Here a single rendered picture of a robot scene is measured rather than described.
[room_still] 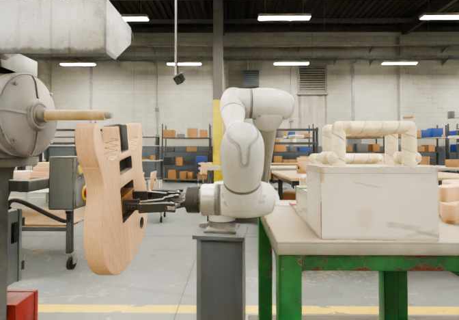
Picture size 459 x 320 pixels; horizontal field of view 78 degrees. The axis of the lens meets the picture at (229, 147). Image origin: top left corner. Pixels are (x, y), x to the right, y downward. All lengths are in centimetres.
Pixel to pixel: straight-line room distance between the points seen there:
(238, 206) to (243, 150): 18
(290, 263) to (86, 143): 54
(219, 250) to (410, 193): 104
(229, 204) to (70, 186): 67
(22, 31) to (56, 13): 10
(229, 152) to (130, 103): 1217
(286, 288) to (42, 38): 86
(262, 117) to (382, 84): 1258
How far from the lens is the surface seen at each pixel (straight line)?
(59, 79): 1427
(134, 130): 97
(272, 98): 123
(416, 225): 81
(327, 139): 81
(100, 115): 94
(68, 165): 122
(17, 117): 100
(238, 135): 65
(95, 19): 86
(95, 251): 76
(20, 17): 95
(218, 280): 163
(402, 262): 82
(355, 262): 78
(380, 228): 77
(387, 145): 87
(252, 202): 76
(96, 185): 74
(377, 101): 1349
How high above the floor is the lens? 113
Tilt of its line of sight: 1 degrees up
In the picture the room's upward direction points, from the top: straight up
